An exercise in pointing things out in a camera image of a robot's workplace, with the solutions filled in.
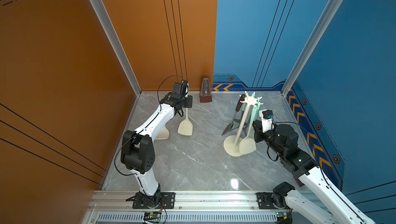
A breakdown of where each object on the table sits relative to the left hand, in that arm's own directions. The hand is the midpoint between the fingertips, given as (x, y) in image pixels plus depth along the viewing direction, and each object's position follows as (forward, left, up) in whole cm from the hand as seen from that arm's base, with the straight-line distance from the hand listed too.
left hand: (188, 96), depth 91 cm
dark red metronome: (+14, -11, -13) cm, 22 cm away
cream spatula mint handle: (-13, +2, -14) cm, 19 cm away
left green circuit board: (-56, +13, -22) cm, 62 cm away
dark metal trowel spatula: (-17, -24, -7) cm, 30 cm away
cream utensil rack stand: (-20, -26, -20) cm, 39 cm away
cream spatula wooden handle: (-14, +16, -19) cm, 29 cm away
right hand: (-21, -33, +6) cm, 40 cm away
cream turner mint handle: (-27, -32, -7) cm, 43 cm away
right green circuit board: (-55, -47, -23) cm, 75 cm away
